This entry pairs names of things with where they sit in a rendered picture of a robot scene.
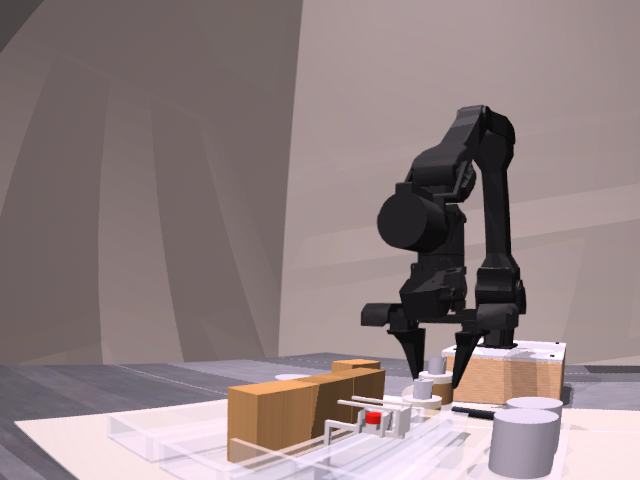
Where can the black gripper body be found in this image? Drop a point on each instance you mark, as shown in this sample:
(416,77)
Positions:
(494,316)

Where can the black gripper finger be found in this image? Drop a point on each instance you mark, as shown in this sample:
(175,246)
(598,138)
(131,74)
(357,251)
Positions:
(466,344)
(413,343)

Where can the red cylinder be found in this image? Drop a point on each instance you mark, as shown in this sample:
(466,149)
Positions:
(373,418)

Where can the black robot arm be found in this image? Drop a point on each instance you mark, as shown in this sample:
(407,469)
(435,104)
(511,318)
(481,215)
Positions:
(416,218)

